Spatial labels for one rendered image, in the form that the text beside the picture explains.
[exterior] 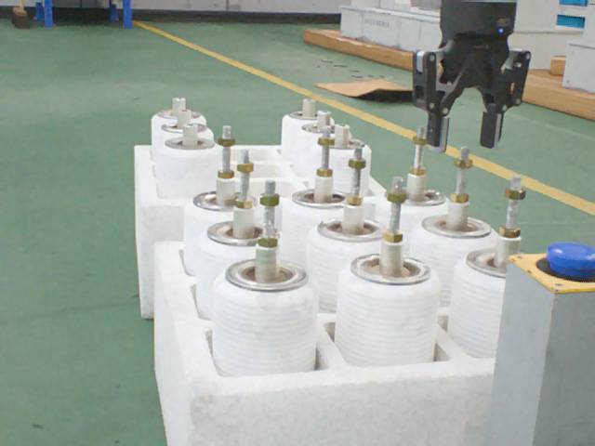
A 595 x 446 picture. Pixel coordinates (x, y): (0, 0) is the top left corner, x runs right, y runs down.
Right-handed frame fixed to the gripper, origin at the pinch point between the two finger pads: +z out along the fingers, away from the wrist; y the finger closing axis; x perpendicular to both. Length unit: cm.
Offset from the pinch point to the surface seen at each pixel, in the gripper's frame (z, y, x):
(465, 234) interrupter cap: 9.8, -1.1, -3.2
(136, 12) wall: 30, 152, 596
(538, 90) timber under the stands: 29, 190, 183
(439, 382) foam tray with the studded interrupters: 17.8, -13.8, -16.6
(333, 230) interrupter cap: 9.8, -13.8, 2.9
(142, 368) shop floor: 35, -27, 28
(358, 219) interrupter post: 8.5, -11.5, 1.8
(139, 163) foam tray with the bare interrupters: 17, -15, 66
